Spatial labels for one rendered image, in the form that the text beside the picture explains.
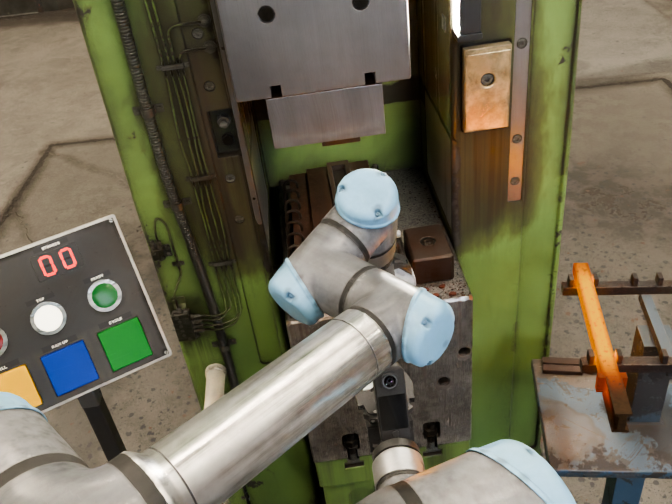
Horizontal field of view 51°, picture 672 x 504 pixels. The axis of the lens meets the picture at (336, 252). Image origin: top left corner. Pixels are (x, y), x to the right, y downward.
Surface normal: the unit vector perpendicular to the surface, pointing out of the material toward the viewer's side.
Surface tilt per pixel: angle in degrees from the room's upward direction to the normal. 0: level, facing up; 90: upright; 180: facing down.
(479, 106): 90
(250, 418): 28
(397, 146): 90
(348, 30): 90
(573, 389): 0
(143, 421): 0
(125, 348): 60
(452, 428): 90
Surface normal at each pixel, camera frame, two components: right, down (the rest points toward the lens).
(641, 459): -0.11, -0.80
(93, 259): 0.38, 0.00
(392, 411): 0.07, 0.13
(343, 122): 0.10, 0.58
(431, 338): 0.71, 0.36
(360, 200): -0.05, -0.43
